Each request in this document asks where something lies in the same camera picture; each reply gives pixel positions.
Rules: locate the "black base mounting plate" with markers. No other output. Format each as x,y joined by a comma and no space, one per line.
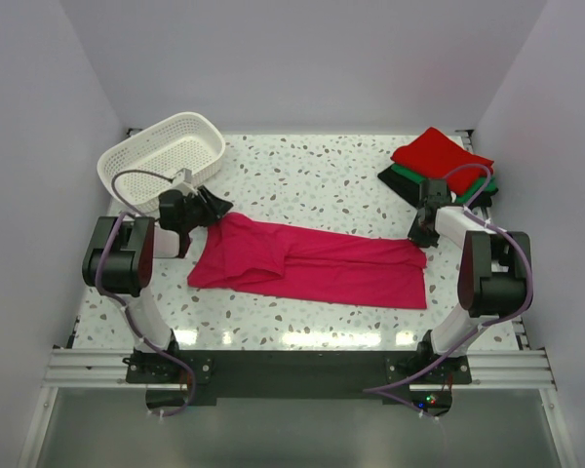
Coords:
225,374

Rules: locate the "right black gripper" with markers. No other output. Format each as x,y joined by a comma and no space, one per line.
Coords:
420,240

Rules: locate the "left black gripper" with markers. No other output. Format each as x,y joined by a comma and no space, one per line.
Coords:
214,208

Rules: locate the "aluminium frame rail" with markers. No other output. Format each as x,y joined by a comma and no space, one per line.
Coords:
99,368

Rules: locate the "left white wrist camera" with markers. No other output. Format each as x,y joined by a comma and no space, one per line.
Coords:
182,182

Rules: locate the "folded black t-shirt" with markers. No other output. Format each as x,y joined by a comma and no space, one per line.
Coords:
406,184

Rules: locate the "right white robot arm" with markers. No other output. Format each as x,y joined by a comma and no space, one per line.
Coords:
495,280

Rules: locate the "magenta pink t-shirt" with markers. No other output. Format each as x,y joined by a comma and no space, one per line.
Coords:
287,261

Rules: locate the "white perforated plastic basket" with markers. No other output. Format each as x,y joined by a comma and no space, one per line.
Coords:
140,165

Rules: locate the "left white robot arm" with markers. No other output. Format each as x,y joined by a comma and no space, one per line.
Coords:
119,260

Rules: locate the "folded red t-shirt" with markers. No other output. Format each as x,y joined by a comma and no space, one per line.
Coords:
434,155

